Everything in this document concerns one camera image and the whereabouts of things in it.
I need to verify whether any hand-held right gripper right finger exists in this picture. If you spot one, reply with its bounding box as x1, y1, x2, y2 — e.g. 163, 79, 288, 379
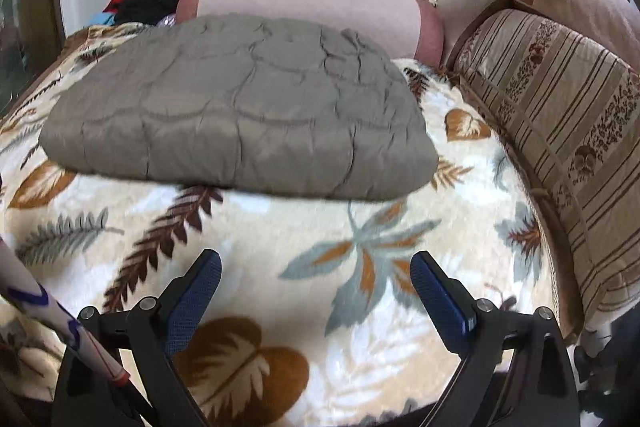
409, 251, 583, 427

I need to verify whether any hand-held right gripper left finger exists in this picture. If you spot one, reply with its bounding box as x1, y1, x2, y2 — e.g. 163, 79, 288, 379
52, 249, 223, 427

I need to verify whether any grey quilted blanket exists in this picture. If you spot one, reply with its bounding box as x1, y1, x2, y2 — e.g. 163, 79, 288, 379
39, 14, 440, 202

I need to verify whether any leaf print blanket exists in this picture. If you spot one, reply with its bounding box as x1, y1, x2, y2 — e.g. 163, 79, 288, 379
0, 22, 566, 423

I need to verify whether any white tube with blue marks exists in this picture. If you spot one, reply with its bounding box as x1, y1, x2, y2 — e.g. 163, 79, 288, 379
0, 237, 132, 389

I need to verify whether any striped floral cushion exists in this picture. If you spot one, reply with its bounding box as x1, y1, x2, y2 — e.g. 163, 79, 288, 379
450, 9, 640, 338

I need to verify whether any pale pink cushion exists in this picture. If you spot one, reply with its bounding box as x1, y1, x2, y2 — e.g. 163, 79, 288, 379
437, 0, 506, 68

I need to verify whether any pink bolster pillow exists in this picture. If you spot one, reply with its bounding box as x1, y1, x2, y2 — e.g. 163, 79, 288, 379
175, 0, 445, 68

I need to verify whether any wooden glass door cabinet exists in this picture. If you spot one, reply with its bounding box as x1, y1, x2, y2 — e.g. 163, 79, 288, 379
0, 0, 66, 118

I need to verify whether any pink blanket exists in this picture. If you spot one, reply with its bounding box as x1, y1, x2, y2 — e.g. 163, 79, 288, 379
520, 0, 640, 70

